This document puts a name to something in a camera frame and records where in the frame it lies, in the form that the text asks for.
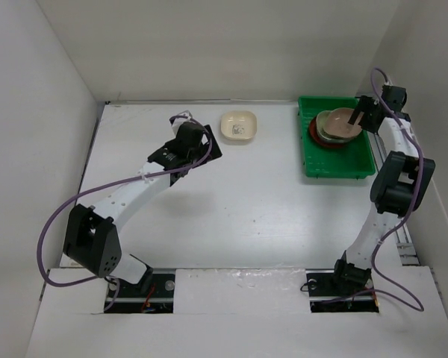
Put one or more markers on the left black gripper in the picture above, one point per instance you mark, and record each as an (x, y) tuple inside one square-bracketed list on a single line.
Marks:
[(214, 153)]

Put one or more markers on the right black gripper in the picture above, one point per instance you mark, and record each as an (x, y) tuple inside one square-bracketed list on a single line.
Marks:
[(365, 104)]

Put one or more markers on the brown square plate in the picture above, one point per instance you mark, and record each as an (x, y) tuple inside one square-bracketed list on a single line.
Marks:
[(337, 124)]

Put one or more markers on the cream square plate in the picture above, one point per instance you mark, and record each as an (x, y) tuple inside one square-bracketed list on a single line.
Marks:
[(239, 125)]

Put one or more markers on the green square plate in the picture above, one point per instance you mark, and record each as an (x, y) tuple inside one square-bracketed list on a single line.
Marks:
[(321, 119)]

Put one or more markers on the red round plate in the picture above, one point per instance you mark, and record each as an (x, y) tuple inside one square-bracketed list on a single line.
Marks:
[(312, 130)]

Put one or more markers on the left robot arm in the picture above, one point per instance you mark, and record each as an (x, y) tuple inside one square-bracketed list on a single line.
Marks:
[(92, 233)]

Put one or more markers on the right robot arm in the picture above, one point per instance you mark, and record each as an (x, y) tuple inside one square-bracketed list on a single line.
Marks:
[(396, 193)]

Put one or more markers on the green plastic bin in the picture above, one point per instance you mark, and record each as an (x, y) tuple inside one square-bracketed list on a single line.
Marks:
[(351, 161)]

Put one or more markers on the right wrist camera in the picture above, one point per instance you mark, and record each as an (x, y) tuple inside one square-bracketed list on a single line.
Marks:
[(394, 97)]

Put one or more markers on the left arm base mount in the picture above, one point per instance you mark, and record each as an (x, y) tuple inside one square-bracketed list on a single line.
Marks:
[(157, 299)]

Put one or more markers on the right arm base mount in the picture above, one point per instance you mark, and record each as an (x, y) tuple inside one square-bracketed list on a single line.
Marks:
[(326, 295)]

